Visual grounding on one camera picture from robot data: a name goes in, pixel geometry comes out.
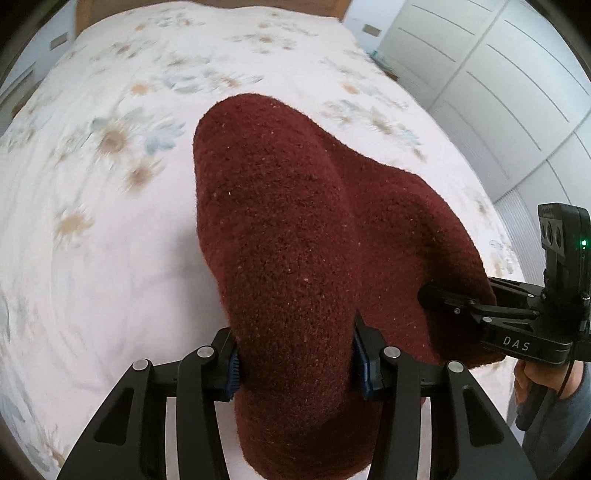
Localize wooden headboard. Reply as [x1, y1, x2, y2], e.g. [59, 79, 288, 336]
[74, 0, 356, 33]

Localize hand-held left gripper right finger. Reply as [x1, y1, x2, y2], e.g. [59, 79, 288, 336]
[353, 314, 539, 480]

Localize white wardrobe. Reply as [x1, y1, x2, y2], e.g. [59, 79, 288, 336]
[344, 0, 591, 222]

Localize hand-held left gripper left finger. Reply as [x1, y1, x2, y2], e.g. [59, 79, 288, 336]
[55, 327, 240, 480]

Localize black cable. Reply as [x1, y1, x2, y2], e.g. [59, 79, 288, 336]
[558, 360, 579, 398]

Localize person's right hand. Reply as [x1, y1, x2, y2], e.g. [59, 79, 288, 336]
[513, 362, 583, 402]

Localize person's right forearm grey sleeve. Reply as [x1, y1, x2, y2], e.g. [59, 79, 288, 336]
[508, 364, 591, 480]

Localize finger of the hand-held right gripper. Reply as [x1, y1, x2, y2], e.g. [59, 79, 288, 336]
[418, 284, 541, 326]
[488, 277, 546, 303]

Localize white ribbed panel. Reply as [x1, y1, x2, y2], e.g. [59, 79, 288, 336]
[492, 187, 555, 287]

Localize white bedside cabinet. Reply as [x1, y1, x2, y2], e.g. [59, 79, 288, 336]
[0, 0, 79, 125]

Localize floral white bed sheet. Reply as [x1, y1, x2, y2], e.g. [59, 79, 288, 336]
[0, 4, 520, 480]

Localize dark red knitted sweater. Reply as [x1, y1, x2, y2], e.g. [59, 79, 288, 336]
[191, 92, 506, 480]

